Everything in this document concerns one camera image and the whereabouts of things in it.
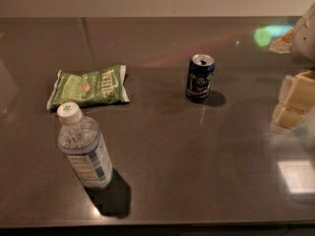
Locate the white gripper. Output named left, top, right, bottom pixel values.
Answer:
left=270, top=2, right=315, bottom=134

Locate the blue pepsi can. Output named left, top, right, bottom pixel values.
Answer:
left=186, top=53, right=215, bottom=102

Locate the clear plastic water bottle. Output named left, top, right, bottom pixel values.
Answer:
left=57, top=102, right=113, bottom=190

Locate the green kettle chips bag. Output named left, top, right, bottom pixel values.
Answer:
left=46, top=65, right=129, bottom=110

